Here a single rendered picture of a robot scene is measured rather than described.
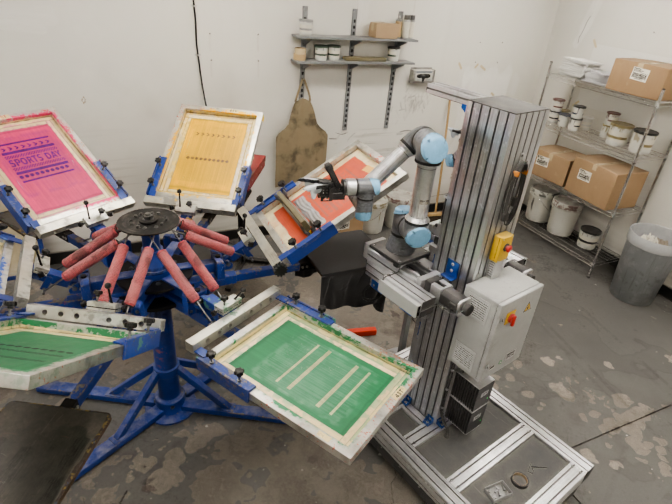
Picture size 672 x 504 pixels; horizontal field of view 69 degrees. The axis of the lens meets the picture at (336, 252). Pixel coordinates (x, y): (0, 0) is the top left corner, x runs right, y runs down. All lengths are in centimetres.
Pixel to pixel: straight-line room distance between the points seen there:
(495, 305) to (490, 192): 51
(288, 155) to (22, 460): 353
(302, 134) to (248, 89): 66
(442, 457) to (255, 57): 344
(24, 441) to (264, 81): 345
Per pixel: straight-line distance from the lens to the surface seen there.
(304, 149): 490
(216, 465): 309
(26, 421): 221
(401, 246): 247
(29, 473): 205
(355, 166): 298
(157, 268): 267
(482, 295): 237
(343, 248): 309
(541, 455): 319
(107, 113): 450
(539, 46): 633
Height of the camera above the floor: 247
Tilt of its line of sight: 30 degrees down
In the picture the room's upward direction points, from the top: 5 degrees clockwise
